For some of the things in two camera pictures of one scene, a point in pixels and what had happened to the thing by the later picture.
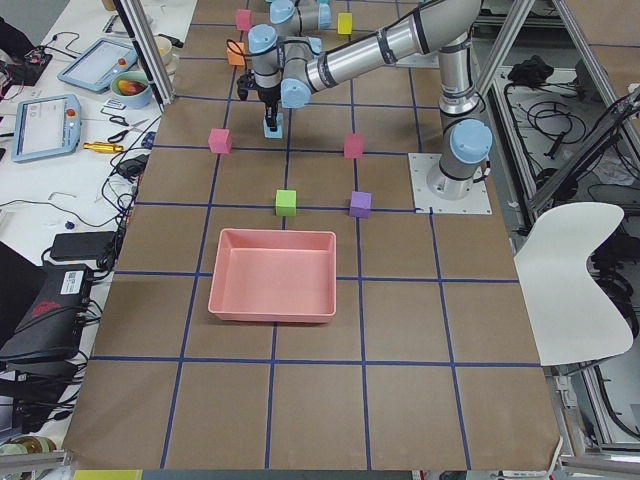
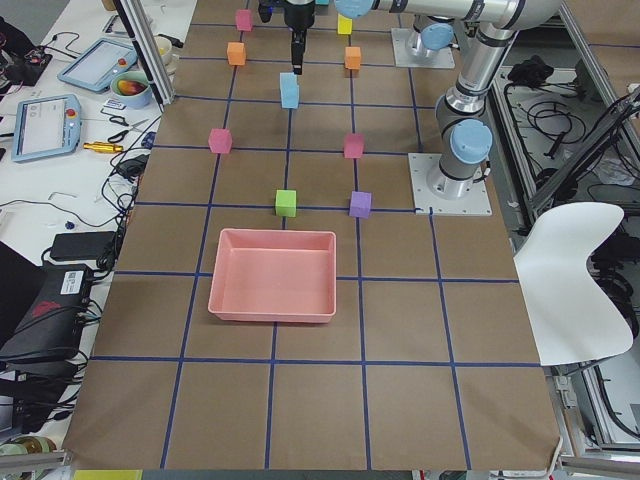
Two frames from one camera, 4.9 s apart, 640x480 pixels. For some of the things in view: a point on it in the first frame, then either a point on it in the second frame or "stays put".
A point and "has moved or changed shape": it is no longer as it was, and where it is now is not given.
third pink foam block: x=220 y=141 stays put
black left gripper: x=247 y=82 → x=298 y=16
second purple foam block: x=360 y=204 stays put
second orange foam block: x=234 y=58 stays put
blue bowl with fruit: x=131 y=89 stays put
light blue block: x=279 y=125 has moved or changed shape
